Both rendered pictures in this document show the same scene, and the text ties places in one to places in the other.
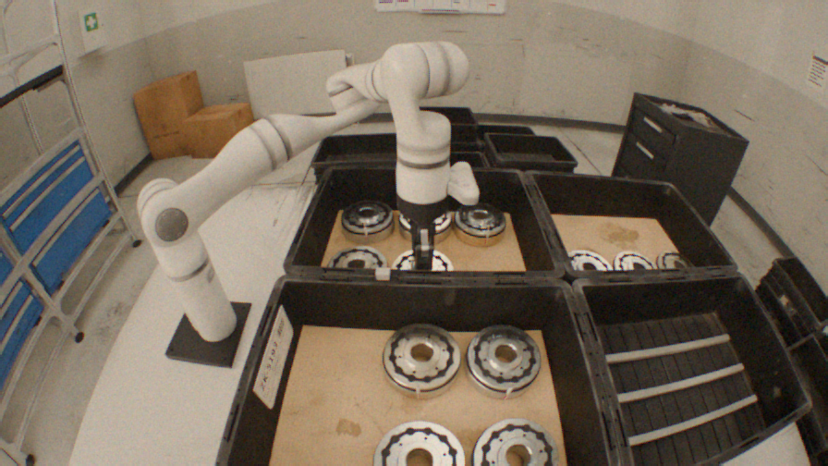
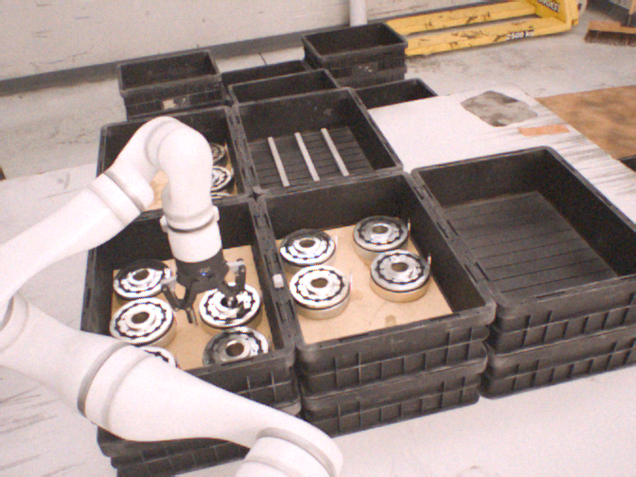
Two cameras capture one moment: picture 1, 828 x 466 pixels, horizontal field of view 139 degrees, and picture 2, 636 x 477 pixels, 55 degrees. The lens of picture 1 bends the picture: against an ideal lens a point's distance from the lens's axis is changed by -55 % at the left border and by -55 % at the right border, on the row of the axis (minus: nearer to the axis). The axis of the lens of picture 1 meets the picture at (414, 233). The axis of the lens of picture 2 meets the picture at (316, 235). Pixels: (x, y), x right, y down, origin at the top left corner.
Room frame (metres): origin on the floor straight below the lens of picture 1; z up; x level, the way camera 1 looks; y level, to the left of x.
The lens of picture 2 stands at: (0.39, 0.74, 1.57)
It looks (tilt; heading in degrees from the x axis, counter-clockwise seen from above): 38 degrees down; 258
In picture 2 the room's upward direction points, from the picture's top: 4 degrees counter-clockwise
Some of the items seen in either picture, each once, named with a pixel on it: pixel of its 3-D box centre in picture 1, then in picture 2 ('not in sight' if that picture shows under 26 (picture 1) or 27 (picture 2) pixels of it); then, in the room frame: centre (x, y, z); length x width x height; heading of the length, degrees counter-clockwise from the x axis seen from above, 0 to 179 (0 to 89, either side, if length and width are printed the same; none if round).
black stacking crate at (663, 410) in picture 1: (690, 375); (311, 158); (0.14, -0.41, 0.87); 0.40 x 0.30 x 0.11; 88
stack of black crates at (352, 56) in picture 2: not in sight; (354, 87); (-0.38, -1.76, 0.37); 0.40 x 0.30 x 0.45; 2
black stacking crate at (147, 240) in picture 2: (423, 239); (186, 309); (0.45, -0.02, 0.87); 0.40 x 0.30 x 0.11; 88
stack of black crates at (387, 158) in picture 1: (363, 188); not in sight; (1.41, 0.25, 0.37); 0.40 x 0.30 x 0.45; 92
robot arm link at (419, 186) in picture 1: (436, 169); (191, 222); (0.41, -0.03, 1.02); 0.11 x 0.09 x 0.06; 93
